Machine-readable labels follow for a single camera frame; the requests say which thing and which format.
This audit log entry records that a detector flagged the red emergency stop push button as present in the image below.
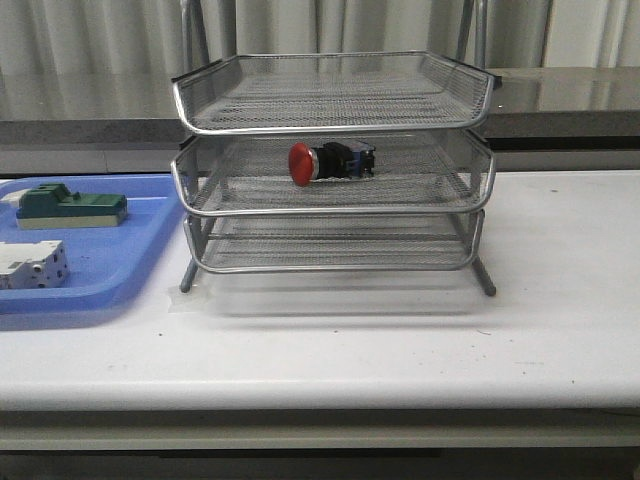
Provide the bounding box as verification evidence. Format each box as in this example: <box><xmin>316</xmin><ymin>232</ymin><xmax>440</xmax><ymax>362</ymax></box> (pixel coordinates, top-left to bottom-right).
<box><xmin>288</xmin><ymin>141</ymin><xmax>375</xmax><ymax>186</ymax></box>

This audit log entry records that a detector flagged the silver mesh tray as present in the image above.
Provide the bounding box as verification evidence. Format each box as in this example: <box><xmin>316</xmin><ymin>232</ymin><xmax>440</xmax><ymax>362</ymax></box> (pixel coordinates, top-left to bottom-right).
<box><xmin>184</xmin><ymin>211</ymin><xmax>485</xmax><ymax>274</ymax></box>
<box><xmin>172</xmin><ymin>51</ymin><xmax>498</xmax><ymax>136</ymax></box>
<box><xmin>171</xmin><ymin>130</ymin><xmax>496</xmax><ymax>217</ymax></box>

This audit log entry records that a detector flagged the clear tape patch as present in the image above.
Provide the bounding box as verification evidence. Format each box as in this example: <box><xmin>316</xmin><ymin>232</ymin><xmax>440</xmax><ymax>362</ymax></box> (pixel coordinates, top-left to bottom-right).
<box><xmin>167</xmin><ymin>286</ymin><xmax>209</xmax><ymax>313</ymax></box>

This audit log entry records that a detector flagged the blue plastic tray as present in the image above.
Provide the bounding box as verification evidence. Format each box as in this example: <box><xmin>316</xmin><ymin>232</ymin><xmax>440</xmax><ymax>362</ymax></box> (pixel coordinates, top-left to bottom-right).
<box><xmin>1</xmin><ymin>174</ymin><xmax>183</xmax><ymax>314</ymax></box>

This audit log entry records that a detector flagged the grey stone counter ledge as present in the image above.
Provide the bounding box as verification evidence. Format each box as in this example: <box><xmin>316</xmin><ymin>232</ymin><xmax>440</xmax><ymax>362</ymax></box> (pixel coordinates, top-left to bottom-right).
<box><xmin>1</xmin><ymin>67</ymin><xmax>639</xmax><ymax>149</ymax></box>

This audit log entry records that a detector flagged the green and cream relay module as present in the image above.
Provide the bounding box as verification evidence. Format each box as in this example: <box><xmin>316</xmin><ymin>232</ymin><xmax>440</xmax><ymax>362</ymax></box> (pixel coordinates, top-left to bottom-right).
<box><xmin>16</xmin><ymin>183</ymin><xmax>128</xmax><ymax>229</ymax></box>

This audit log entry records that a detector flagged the white circuit breaker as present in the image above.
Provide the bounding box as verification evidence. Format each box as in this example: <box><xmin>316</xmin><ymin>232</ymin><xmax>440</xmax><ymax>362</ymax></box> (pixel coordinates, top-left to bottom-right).
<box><xmin>1</xmin><ymin>240</ymin><xmax>70</xmax><ymax>290</ymax></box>

